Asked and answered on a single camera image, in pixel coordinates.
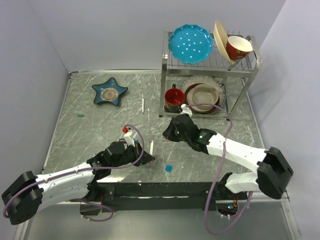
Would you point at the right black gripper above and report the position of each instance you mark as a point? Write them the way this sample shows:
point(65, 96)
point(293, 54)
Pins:
point(169, 132)

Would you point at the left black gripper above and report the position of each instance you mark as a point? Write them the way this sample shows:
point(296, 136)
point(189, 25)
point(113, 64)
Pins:
point(146, 158)

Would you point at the white pen red tip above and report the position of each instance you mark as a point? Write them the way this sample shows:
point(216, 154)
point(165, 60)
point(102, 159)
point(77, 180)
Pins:
point(151, 149)

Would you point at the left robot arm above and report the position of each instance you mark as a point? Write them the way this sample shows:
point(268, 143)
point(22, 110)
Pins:
point(31, 193)

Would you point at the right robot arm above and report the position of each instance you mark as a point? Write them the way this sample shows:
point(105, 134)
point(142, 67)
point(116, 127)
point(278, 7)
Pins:
point(269, 171)

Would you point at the blue pen cap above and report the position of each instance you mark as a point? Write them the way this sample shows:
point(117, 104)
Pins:
point(168, 168)

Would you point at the white pen green tip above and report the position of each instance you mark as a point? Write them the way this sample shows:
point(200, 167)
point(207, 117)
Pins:
point(143, 105)

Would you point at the red and black mug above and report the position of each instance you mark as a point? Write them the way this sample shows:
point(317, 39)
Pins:
point(173, 99)

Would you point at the beige bowl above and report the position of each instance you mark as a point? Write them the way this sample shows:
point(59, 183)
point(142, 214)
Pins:
point(204, 96)

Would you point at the black base bar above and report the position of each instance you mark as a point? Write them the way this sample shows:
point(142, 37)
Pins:
point(128, 196)

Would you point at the metal dish rack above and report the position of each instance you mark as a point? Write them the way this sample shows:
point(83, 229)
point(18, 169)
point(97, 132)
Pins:
point(175, 72)

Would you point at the blue star shaped dish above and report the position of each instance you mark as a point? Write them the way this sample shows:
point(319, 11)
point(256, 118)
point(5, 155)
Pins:
point(108, 92)

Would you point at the blue polka dot plate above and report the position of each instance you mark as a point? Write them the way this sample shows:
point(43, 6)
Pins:
point(190, 44)

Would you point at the cream plate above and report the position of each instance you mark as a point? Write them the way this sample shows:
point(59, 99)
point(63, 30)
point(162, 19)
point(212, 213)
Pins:
point(221, 38)

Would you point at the red bowl white inside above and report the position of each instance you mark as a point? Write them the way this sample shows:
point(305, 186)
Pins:
point(238, 47)

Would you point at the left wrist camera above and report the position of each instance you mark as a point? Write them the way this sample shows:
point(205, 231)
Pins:
point(129, 135)

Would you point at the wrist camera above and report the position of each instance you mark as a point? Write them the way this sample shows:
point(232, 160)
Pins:
point(129, 135)
point(186, 110)

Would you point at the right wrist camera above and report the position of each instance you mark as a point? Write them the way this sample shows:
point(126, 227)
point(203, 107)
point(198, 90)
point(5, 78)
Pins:
point(186, 110)

